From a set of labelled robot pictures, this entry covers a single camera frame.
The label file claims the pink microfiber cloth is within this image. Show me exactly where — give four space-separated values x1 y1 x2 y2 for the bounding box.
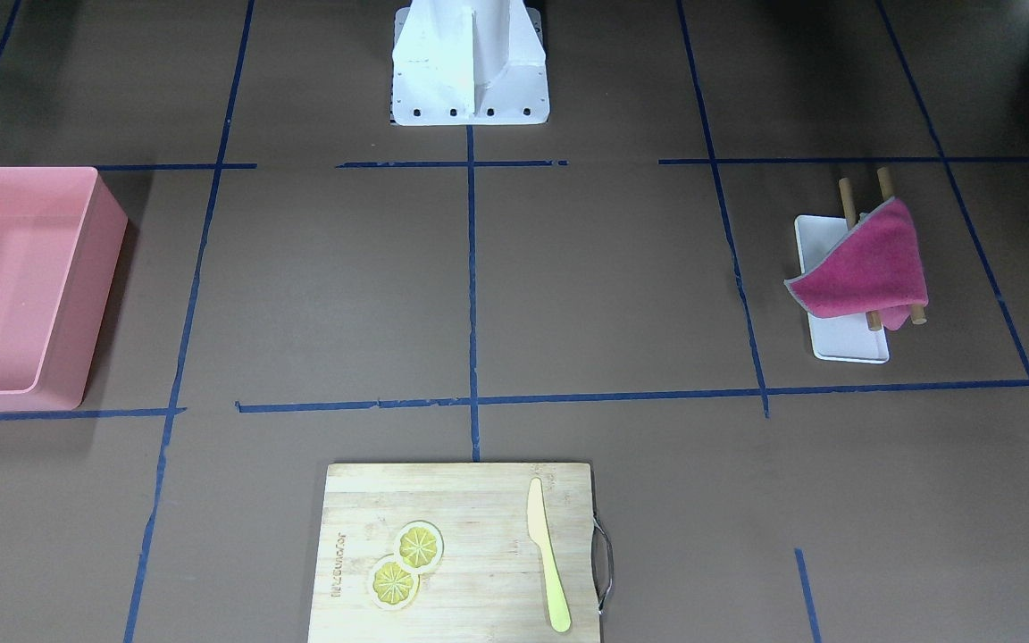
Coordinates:
784 197 930 330

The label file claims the yellow plastic knife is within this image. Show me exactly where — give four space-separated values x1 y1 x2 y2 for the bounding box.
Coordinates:
526 479 573 632

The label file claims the lemon slice upper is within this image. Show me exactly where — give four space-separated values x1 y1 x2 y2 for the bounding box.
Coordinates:
392 520 445 575

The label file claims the wooden cutting board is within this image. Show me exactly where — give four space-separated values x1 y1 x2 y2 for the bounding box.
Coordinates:
306 463 604 642

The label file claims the white towel rack stand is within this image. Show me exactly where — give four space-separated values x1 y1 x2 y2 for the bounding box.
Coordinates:
795 167 926 363

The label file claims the pink plastic bin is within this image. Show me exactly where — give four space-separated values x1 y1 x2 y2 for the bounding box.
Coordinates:
0 166 128 413

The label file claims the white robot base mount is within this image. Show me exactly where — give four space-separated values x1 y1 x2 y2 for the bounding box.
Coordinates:
389 1 551 127

